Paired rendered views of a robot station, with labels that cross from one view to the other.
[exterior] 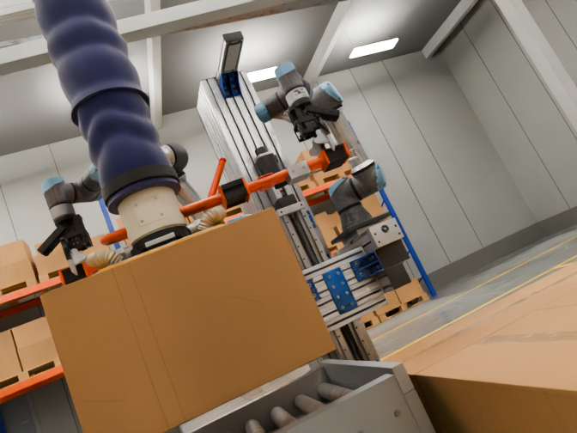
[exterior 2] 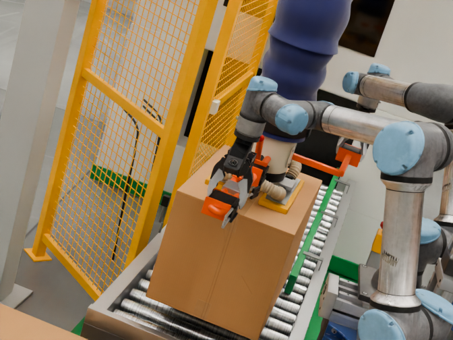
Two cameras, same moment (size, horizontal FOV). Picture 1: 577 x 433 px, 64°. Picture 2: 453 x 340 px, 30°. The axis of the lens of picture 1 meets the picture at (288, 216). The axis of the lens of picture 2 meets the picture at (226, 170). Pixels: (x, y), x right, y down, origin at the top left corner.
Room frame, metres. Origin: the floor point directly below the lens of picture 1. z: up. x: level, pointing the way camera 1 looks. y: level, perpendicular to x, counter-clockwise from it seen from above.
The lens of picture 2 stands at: (2.30, -2.20, 2.08)
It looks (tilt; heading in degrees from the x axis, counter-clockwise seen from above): 20 degrees down; 114
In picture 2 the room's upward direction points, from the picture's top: 18 degrees clockwise
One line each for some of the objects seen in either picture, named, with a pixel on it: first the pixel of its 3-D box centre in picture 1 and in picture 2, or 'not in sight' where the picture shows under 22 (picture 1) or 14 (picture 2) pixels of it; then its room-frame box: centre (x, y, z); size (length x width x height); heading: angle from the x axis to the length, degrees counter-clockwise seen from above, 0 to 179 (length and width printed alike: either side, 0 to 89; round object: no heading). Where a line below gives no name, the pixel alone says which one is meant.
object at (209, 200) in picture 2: (333, 156); (220, 204); (1.44, -0.21, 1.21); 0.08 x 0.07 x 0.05; 105
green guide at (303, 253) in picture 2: not in sight; (325, 221); (1.24, 1.55, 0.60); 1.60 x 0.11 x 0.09; 105
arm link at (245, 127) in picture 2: (298, 99); (249, 125); (1.45, -0.20, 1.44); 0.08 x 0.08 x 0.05
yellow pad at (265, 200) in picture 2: not in sight; (284, 187); (1.39, 0.39, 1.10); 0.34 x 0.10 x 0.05; 105
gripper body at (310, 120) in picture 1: (306, 120); (241, 152); (1.45, -0.19, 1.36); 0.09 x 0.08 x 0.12; 105
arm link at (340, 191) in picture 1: (344, 193); (425, 321); (2.08, -0.28, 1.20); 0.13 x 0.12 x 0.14; 71
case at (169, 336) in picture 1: (196, 326); (239, 235); (1.30, 0.37, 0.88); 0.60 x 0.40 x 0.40; 105
